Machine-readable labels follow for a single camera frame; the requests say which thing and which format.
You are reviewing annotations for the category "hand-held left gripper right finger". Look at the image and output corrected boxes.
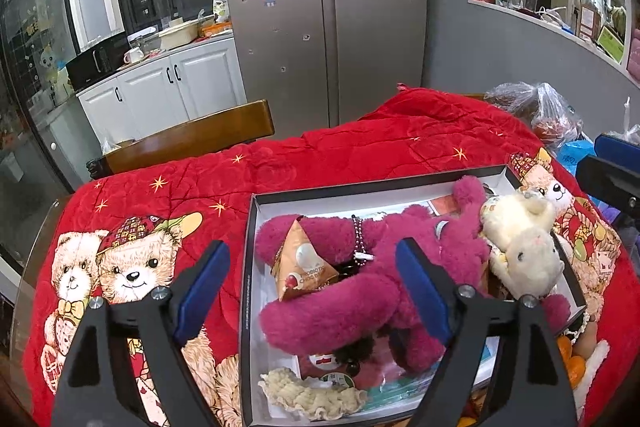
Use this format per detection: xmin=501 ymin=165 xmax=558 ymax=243
xmin=394 ymin=237 xmax=578 ymax=427

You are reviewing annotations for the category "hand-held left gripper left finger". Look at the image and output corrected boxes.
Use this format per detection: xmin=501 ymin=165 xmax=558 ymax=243
xmin=52 ymin=239 xmax=232 ymax=427

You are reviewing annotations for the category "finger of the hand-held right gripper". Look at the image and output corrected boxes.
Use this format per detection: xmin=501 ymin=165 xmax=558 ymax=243
xmin=575 ymin=154 xmax=640 ymax=220
xmin=594 ymin=133 xmax=640 ymax=158

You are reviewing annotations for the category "pink plush toy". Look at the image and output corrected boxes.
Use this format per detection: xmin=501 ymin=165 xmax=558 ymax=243
xmin=255 ymin=175 xmax=571 ymax=375

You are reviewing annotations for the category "cream plush toy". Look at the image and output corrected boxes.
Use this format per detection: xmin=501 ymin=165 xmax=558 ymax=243
xmin=480 ymin=192 xmax=566 ymax=299

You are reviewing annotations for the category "triangular brown snack packet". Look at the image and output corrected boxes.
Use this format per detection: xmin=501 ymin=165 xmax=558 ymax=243
xmin=270 ymin=217 xmax=342 ymax=304

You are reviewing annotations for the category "black-rimmed shallow box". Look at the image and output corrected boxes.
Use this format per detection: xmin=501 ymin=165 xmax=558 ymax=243
xmin=239 ymin=163 xmax=587 ymax=427

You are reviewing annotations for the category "cream crochet piece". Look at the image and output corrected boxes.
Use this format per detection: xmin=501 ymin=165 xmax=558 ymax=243
xmin=257 ymin=367 xmax=369 ymax=422

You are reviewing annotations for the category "dark wooden desktop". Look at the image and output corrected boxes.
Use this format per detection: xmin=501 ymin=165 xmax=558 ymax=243
xmin=7 ymin=194 xmax=76 ymax=427

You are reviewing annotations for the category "clear bag of bread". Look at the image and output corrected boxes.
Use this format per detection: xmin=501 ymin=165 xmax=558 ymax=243
xmin=607 ymin=97 xmax=640 ymax=140

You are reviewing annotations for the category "blue plastic bag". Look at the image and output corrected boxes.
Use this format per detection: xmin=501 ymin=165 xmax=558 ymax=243
xmin=557 ymin=139 xmax=599 ymax=178

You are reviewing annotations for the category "clear bag of dark-red food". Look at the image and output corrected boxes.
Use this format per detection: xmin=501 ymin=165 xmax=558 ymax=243
xmin=484 ymin=82 xmax=584 ymax=148

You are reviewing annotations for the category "red bear-print blanket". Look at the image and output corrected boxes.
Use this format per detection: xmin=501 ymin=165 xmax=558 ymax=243
xmin=22 ymin=84 xmax=640 ymax=427

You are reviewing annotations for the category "small clear plastic bag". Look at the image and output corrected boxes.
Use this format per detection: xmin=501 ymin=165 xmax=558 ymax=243
xmin=101 ymin=137 xmax=136 ymax=156

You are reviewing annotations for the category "white kitchen cabinet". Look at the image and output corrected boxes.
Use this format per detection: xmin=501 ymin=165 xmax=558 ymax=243
xmin=75 ymin=36 xmax=249 ymax=148

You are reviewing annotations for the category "black microwave oven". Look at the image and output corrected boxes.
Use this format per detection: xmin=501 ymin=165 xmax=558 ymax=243
xmin=66 ymin=34 xmax=132 ymax=90

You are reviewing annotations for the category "white plastic basin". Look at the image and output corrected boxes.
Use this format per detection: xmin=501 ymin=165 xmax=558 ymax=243
xmin=159 ymin=21 xmax=200 ymax=48

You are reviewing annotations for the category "silver double-door refrigerator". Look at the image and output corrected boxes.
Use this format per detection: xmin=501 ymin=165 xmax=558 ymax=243
xmin=216 ymin=0 xmax=430 ymax=140

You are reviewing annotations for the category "glass door with stickers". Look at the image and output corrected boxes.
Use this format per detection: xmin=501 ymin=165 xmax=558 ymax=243
xmin=0 ymin=0 xmax=86 ymax=258

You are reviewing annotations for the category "green label frame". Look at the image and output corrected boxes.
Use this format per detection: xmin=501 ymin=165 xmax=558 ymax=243
xmin=597 ymin=26 xmax=626 ymax=60

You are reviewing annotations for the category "white cable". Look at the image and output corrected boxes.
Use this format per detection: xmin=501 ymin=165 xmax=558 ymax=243
xmin=537 ymin=6 xmax=571 ymax=28

